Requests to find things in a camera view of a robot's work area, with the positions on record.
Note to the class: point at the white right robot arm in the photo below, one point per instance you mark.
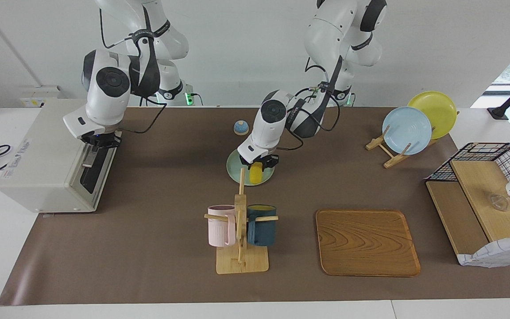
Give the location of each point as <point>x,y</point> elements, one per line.
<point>104,97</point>

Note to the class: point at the pale green plate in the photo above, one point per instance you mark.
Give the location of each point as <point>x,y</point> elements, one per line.
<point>235,170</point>

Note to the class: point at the pink mug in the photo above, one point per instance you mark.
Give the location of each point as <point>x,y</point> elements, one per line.
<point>219,226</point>

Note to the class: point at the white wall box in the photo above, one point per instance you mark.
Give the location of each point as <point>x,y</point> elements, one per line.
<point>38,95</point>

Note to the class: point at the small clear glass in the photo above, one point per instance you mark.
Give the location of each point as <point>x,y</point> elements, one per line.
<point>500,202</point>

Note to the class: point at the dark blue mug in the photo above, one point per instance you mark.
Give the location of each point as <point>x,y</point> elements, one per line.
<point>263,230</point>

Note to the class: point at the white checkered cloth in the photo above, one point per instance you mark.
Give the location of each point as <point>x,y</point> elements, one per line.
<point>498,252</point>

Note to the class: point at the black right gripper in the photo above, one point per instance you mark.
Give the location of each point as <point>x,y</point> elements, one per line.
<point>102,138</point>

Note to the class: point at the light blue plate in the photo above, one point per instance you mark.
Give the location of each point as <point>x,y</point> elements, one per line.
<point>407,130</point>

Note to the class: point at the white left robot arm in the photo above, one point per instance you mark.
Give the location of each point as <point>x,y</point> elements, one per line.
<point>272,124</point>

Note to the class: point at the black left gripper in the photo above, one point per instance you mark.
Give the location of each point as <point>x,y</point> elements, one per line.
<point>261,160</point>

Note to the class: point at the yellow corn cob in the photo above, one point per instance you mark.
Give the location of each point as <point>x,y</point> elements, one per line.
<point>256,175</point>

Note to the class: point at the small blue call bell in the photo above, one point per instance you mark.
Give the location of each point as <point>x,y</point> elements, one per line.
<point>241,128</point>

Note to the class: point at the yellow plate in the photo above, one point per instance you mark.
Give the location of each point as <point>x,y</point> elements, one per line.
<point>438,110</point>

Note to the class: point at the wooden mug tree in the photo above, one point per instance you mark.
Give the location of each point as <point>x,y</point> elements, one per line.
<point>241,263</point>

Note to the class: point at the brown table mat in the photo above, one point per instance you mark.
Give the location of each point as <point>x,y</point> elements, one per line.
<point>171,248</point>

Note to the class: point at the beige toaster oven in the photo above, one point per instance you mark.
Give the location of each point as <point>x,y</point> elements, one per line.
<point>38,164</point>

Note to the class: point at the brown wooden tray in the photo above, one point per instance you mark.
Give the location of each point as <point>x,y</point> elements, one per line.
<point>365,241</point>

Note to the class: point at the wooden plate rack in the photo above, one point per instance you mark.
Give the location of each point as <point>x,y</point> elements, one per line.
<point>392,159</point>

